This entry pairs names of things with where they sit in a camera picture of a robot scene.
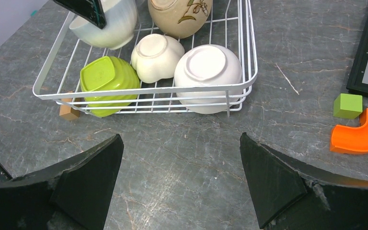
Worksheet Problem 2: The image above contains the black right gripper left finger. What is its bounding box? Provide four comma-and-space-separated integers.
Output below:
0, 134, 124, 230

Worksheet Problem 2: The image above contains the green cube block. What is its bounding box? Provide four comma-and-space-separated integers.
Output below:
333, 93, 363, 119

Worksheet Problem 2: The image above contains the tan ceramic floral bowl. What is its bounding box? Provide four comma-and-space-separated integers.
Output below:
148, 0, 213, 39

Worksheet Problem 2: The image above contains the small wooden block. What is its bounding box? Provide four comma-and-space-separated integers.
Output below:
59, 98, 81, 121

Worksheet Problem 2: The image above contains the orange curved plastic piece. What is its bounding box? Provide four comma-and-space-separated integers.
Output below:
329, 108, 368, 155

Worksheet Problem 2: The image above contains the cream lobed small bowl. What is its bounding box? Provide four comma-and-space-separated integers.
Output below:
131, 34, 185, 83

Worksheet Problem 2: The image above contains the green square plastic bowl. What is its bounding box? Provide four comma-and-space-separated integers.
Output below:
80, 56, 140, 108

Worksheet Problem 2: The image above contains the white round bowl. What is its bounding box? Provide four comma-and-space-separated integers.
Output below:
174, 45, 242, 114

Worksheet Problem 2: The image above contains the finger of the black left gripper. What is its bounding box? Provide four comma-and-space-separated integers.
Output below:
53, 0, 107, 29

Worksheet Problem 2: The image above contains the large white ribbed bowl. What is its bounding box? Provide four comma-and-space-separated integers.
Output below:
69, 0, 138, 50

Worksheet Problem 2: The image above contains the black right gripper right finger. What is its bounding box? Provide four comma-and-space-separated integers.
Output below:
240, 133, 368, 230

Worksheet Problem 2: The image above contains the white wire dish rack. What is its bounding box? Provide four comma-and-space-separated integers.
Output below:
33, 0, 258, 115

